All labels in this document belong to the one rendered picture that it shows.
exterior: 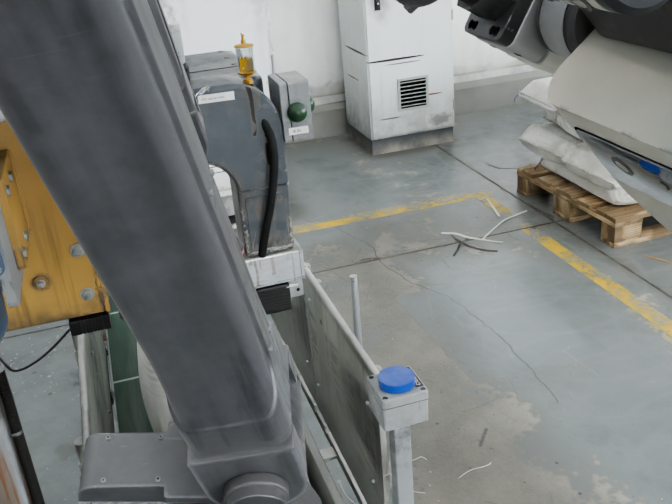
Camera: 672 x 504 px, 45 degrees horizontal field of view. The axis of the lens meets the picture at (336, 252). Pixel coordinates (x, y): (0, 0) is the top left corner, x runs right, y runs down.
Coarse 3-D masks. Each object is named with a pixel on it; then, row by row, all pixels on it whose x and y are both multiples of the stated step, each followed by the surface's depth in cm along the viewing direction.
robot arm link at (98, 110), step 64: (0, 0) 23; (64, 0) 24; (128, 0) 25; (0, 64) 25; (64, 64) 25; (128, 64) 26; (64, 128) 27; (128, 128) 27; (192, 128) 31; (64, 192) 29; (128, 192) 29; (192, 192) 30; (128, 256) 32; (192, 256) 32; (128, 320) 35; (192, 320) 35; (256, 320) 38; (192, 384) 39; (256, 384) 39; (192, 448) 42; (256, 448) 42
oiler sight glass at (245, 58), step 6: (240, 48) 115; (246, 48) 115; (252, 48) 116; (240, 54) 115; (246, 54) 115; (252, 54) 116; (240, 60) 116; (246, 60) 115; (252, 60) 116; (240, 66) 116; (246, 66) 116; (252, 66) 116; (240, 72) 116; (246, 72) 116
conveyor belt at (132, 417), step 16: (112, 304) 266; (112, 320) 256; (112, 336) 247; (128, 336) 246; (112, 352) 238; (128, 352) 238; (112, 368) 230; (128, 368) 230; (128, 384) 222; (128, 400) 215; (128, 416) 208; (144, 416) 208; (128, 432) 202
